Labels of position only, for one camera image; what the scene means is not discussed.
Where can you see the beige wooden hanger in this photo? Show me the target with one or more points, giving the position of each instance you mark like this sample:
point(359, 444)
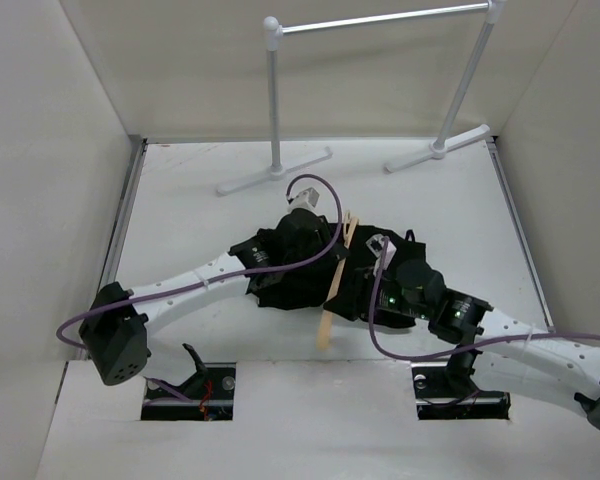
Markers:
point(324, 330)

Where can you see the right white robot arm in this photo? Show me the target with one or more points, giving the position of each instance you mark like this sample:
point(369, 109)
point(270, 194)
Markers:
point(488, 349)

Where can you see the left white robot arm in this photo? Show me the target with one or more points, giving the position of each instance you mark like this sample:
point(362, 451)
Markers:
point(118, 329)

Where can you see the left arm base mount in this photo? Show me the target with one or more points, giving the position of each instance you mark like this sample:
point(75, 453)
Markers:
point(204, 398)

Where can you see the black trousers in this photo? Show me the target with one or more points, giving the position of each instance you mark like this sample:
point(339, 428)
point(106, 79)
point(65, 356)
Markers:
point(350, 280)

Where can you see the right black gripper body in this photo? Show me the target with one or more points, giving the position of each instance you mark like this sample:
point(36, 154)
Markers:
point(390, 298)

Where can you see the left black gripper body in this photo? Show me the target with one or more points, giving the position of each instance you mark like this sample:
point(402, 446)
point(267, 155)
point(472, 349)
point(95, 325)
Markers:
point(320, 238)

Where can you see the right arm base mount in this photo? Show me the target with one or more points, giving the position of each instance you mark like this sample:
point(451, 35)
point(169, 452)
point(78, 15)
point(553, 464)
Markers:
point(438, 399)

